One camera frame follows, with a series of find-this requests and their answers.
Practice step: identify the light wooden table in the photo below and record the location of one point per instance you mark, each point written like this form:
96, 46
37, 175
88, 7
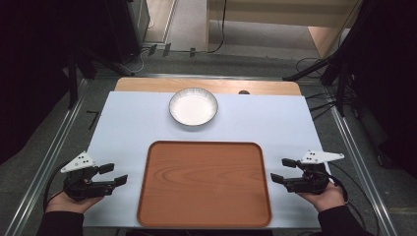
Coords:
147, 85

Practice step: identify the black curtain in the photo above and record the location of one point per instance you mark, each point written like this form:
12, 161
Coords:
32, 65
387, 82

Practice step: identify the white table mat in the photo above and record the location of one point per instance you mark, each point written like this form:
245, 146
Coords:
131, 124

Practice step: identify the person's right hand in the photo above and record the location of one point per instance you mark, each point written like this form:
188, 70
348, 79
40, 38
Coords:
324, 198

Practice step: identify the black stand leg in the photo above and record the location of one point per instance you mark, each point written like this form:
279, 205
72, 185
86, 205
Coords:
308, 70
108, 65

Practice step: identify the black plug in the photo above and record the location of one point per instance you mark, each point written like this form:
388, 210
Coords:
166, 49
152, 49

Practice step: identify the person's left hand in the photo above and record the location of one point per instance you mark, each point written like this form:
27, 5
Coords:
70, 205

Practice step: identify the white ribbed bowl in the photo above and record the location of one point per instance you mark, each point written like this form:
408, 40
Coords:
193, 107

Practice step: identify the light wooden furniture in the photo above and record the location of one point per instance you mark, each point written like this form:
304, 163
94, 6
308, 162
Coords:
278, 13

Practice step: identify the brown wooden tray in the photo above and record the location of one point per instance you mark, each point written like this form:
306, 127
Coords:
205, 187

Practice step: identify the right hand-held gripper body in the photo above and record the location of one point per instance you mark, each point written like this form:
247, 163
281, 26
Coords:
311, 178

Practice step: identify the aluminium floor rail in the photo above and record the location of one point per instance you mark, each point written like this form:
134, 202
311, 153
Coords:
49, 157
360, 164

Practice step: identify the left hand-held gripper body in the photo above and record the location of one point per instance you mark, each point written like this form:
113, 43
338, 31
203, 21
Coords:
82, 187

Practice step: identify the black cabinet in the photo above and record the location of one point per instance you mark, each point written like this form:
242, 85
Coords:
128, 29

